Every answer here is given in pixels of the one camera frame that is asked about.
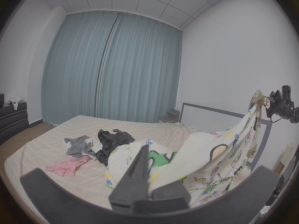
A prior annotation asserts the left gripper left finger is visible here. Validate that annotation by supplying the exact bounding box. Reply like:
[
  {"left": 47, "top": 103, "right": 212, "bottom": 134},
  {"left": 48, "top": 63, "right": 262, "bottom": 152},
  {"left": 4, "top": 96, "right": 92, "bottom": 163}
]
[{"left": 109, "top": 144, "right": 150, "bottom": 210}]

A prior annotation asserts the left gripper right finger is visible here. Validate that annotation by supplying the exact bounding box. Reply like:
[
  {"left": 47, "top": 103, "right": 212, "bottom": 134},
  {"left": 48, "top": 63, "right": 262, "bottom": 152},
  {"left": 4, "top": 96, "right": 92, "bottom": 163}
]
[{"left": 151, "top": 183, "right": 191, "bottom": 202}]

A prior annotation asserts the white printed pyjama top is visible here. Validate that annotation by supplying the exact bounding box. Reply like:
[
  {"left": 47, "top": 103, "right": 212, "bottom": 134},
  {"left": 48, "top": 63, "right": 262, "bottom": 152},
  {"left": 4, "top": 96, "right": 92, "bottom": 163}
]
[{"left": 104, "top": 90, "right": 271, "bottom": 208}]

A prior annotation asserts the black garment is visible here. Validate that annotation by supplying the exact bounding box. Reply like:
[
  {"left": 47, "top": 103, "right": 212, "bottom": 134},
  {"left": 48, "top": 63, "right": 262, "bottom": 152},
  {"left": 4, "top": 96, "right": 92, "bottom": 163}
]
[{"left": 97, "top": 129, "right": 136, "bottom": 167}]

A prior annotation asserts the bed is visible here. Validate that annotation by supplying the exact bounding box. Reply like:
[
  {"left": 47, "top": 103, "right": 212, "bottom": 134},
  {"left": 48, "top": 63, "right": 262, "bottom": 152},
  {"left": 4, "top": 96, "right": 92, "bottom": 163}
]
[{"left": 4, "top": 103, "right": 272, "bottom": 219}]

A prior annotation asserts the grey garment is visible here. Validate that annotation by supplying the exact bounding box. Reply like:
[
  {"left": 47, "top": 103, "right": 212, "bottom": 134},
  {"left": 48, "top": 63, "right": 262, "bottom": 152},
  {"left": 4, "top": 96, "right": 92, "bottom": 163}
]
[{"left": 63, "top": 136, "right": 94, "bottom": 158}]

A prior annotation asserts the pink garment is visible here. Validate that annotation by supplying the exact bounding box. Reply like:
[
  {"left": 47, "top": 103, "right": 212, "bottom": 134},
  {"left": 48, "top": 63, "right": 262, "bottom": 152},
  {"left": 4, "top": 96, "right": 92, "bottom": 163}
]
[{"left": 46, "top": 155, "right": 90, "bottom": 177}]

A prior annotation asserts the grey bedside table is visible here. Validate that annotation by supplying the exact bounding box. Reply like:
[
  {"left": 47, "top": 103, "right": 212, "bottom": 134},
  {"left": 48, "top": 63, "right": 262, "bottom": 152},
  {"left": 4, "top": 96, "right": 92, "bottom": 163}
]
[{"left": 159, "top": 109, "right": 180, "bottom": 124}]

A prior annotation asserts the blue-green curtain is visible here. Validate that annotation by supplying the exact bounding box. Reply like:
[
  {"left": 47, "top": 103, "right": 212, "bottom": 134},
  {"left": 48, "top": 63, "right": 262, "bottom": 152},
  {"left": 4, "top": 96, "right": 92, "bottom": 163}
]
[{"left": 42, "top": 11, "right": 183, "bottom": 125}]

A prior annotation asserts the black chest of drawers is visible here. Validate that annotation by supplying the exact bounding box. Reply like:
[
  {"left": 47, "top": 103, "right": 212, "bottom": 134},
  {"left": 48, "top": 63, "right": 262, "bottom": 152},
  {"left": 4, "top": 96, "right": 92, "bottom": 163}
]
[{"left": 0, "top": 93, "right": 29, "bottom": 145}]

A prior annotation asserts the white crumpled cloth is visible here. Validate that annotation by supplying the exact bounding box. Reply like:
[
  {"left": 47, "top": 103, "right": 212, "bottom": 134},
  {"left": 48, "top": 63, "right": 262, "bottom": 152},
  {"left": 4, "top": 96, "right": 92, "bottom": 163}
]
[{"left": 6, "top": 97, "right": 22, "bottom": 110}]

